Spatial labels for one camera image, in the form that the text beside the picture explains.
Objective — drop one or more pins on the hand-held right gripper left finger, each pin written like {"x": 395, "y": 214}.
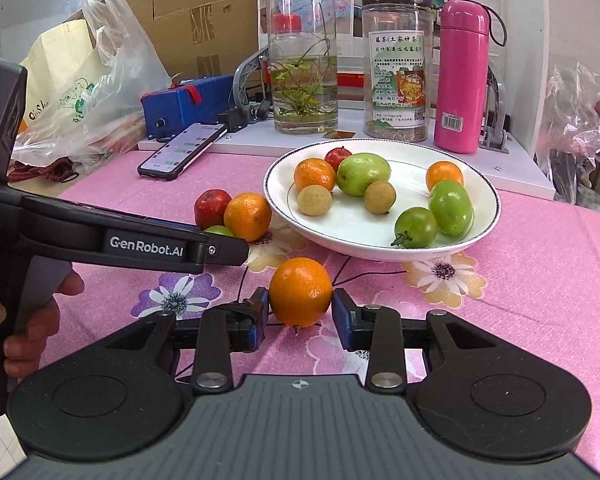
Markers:
{"x": 252, "y": 330}

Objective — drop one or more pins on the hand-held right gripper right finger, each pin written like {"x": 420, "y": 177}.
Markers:
{"x": 341, "y": 325}

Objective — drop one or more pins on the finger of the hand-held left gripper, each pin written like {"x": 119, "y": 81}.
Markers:
{"x": 227, "y": 251}

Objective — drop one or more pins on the small green jujube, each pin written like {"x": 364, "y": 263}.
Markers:
{"x": 219, "y": 230}

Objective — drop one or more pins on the small red apple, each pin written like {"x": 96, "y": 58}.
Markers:
{"x": 212, "y": 208}
{"x": 338, "y": 157}

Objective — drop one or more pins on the white ceramic plate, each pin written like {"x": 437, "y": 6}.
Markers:
{"x": 355, "y": 230}

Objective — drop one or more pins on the tan longan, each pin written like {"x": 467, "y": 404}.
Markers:
{"x": 380, "y": 196}
{"x": 314, "y": 200}

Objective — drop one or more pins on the green tomato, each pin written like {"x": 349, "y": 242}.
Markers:
{"x": 415, "y": 227}

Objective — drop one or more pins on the large green jujube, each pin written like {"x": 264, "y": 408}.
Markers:
{"x": 450, "y": 207}

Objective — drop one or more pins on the person's left hand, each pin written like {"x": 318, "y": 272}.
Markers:
{"x": 35, "y": 345}

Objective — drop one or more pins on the red and black cloth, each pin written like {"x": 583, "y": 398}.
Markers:
{"x": 50, "y": 170}

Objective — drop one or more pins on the black smartphone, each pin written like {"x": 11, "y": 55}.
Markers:
{"x": 180, "y": 152}

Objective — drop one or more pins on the black clamp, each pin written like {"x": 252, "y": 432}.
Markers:
{"x": 235, "y": 119}

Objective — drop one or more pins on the blue plastic case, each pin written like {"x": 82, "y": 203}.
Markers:
{"x": 190, "y": 102}

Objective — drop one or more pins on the clear printed plastic bag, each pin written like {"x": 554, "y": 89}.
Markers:
{"x": 115, "y": 85}

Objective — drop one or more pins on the small dark card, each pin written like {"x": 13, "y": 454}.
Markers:
{"x": 338, "y": 134}

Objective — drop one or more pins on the pink floral tablecloth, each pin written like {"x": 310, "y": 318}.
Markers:
{"x": 505, "y": 285}

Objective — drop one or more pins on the green water plant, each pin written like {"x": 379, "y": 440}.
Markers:
{"x": 300, "y": 95}

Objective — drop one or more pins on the beige paper bag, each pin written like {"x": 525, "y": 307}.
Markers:
{"x": 55, "y": 50}

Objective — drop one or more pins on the white base board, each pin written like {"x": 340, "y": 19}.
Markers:
{"x": 510, "y": 170}

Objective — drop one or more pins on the brown cardboard box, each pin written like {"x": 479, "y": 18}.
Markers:
{"x": 205, "y": 0}

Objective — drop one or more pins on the pink water bottle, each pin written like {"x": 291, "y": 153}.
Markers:
{"x": 457, "y": 85}

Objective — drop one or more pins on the clear labelled plastic jar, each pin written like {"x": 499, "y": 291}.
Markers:
{"x": 397, "y": 25}

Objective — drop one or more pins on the crumpled clear plastic bag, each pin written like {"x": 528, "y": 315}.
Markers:
{"x": 570, "y": 125}

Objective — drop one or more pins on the grey metal bracket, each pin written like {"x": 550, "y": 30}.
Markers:
{"x": 242, "y": 72}
{"x": 497, "y": 105}

